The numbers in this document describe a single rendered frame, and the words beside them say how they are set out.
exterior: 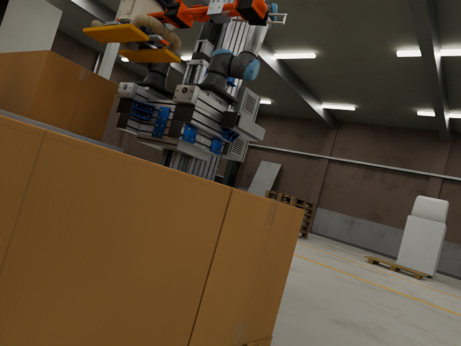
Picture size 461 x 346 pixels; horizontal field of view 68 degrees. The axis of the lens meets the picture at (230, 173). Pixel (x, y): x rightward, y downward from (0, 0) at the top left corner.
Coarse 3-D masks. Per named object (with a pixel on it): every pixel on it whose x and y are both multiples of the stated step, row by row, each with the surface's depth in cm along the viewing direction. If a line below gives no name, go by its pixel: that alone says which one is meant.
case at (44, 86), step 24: (0, 72) 189; (24, 72) 171; (48, 72) 162; (72, 72) 171; (0, 96) 182; (24, 96) 165; (48, 96) 164; (72, 96) 173; (96, 96) 183; (48, 120) 166; (72, 120) 175; (96, 120) 186
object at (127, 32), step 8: (128, 24) 130; (88, 32) 147; (96, 32) 144; (104, 32) 142; (112, 32) 139; (120, 32) 136; (128, 32) 134; (136, 32) 132; (96, 40) 154; (104, 40) 151; (112, 40) 148; (120, 40) 145; (128, 40) 142; (136, 40) 140; (144, 40) 137
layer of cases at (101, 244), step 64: (0, 128) 40; (0, 192) 41; (64, 192) 47; (128, 192) 55; (192, 192) 66; (0, 256) 42; (64, 256) 49; (128, 256) 57; (192, 256) 70; (256, 256) 89; (0, 320) 44; (64, 320) 50; (128, 320) 60; (192, 320) 74; (256, 320) 95
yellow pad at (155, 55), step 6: (138, 48) 162; (162, 48) 153; (120, 54) 165; (126, 54) 162; (132, 54) 160; (138, 54) 157; (144, 54) 155; (150, 54) 152; (156, 54) 150; (162, 54) 148; (168, 54) 146; (174, 54) 149; (132, 60) 169; (138, 60) 166; (144, 60) 164; (150, 60) 161; (156, 60) 158; (162, 60) 156; (168, 60) 154; (174, 60) 151; (180, 60) 152
